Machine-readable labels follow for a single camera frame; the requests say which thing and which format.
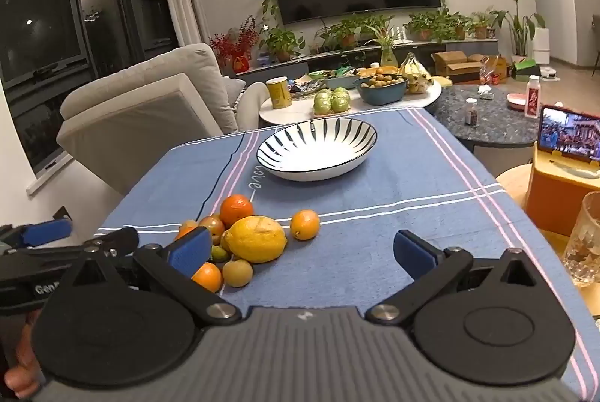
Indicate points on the yellow lemon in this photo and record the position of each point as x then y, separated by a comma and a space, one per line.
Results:
255, 240

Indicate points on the small white picket fence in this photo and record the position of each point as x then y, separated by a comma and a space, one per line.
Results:
398, 34

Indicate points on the white black-striped bowl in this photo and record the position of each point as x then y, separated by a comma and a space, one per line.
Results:
318, 144

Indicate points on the tall leafy potted plant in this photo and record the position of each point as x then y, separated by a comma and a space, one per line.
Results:
519, 31

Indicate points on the dark window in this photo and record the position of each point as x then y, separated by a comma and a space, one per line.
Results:
37, 31

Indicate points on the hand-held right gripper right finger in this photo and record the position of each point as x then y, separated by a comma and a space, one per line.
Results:
412, 254

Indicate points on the tablet with video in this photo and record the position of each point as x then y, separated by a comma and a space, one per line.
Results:
569, 132

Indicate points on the small spice jar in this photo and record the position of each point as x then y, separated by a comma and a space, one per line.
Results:
471, 113

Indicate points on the grey television console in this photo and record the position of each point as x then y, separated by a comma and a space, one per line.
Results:
290, 67

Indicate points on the green bowl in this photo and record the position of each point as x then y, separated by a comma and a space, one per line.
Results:
318, 76

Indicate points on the teal bowl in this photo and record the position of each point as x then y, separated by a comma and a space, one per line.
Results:
382, 95

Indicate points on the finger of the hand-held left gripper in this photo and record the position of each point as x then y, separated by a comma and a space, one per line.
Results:
47, 232
117, 240

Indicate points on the white crumpled tissue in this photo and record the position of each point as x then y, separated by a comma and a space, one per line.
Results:
485, 90

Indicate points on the orange yellow stand box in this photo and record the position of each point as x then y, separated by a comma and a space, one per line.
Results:
558, 200

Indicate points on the green box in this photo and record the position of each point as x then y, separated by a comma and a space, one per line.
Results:
525, 69

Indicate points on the white bottle red label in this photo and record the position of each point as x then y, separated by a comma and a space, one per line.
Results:
533, 99

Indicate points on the red berry plant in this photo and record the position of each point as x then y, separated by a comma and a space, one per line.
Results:
239, 64

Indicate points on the orange plastic basket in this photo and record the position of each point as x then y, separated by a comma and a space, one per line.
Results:
382, 70

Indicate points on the beige sofa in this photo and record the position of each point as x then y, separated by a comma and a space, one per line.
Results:
140, 102

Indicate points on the brown kiwi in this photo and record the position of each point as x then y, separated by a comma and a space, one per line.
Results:
237, 273

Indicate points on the clear drinking glass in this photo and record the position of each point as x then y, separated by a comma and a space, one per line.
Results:
583, 242

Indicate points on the pile of brown longans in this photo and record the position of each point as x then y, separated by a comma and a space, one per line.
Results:
380, 81

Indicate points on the white robot vacuum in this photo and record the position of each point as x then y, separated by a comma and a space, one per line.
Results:
547, 75

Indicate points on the teal rectangular container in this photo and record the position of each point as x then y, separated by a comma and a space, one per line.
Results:
340, 82

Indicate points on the bunch of bananas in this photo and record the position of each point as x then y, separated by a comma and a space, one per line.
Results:
415, 71

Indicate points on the wooden round side table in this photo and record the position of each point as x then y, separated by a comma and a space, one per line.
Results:
513, 184

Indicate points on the blue striped tablecloth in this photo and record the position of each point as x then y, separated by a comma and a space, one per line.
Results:
375, 195

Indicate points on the person's left hand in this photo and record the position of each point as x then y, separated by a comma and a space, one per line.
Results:
21, 378

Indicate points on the white air purifier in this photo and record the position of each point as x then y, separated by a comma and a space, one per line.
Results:
540, 48

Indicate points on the green potted plant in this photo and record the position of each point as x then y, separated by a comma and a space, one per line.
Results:
481, 30
347, 40
282, 54
377, 24
424, 34
460, 31

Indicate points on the large pebbled orange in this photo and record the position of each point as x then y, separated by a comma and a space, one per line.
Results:
236, 210

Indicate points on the dark speckled round table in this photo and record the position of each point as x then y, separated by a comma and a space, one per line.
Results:
497, 120

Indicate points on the yellow can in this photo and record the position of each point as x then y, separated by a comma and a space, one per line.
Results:
280, 95

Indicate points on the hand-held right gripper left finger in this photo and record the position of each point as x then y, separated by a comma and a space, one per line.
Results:
192, 252

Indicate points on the white round coffee table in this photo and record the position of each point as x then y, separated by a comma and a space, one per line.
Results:
300, 113

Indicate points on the glass vase with grass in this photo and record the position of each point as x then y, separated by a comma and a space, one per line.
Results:
388, 57

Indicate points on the pile of snack packets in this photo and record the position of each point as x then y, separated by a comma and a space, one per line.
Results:
302, 87

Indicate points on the open cardboard box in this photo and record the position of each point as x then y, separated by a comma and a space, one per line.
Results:
457, 69

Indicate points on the small green lime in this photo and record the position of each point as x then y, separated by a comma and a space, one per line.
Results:
219, 253

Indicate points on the wrapped tray of green apples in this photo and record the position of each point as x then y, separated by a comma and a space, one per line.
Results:
332, 102

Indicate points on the pink dish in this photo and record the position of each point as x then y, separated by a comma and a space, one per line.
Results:
515, 102

